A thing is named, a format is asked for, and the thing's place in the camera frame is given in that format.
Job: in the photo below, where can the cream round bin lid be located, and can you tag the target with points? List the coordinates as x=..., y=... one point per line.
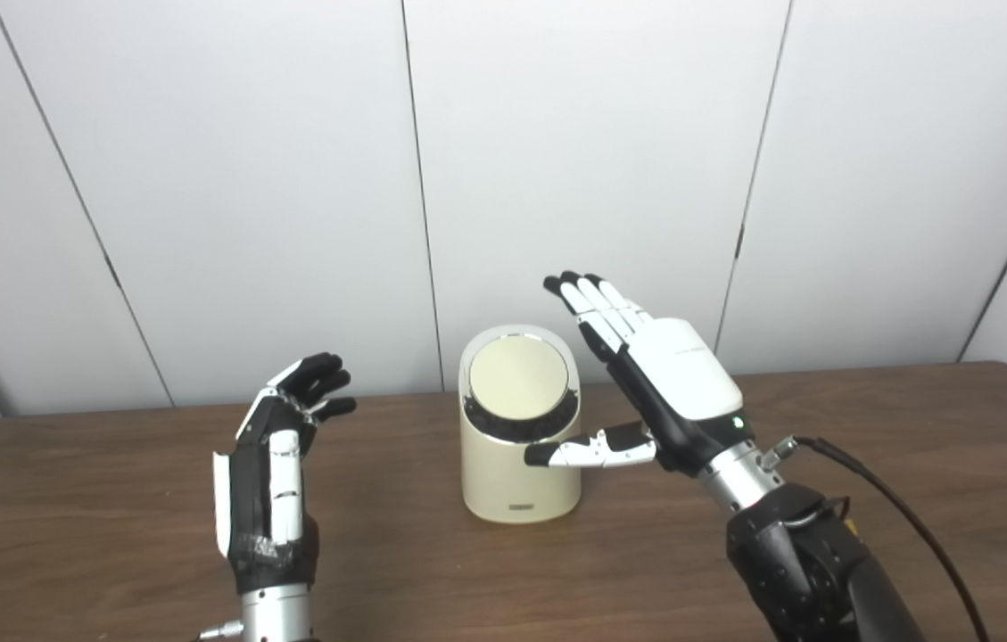
x=518, y=376

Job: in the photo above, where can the cream-colored bin body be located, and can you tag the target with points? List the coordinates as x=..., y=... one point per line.
x=512, y=486

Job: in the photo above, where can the black bin liner bag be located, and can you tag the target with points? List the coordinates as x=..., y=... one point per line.
x=503, y=432

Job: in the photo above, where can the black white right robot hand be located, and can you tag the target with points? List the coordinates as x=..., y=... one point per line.
x=681, y=374

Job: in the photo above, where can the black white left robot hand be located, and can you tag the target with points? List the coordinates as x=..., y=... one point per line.
x=258, y=499

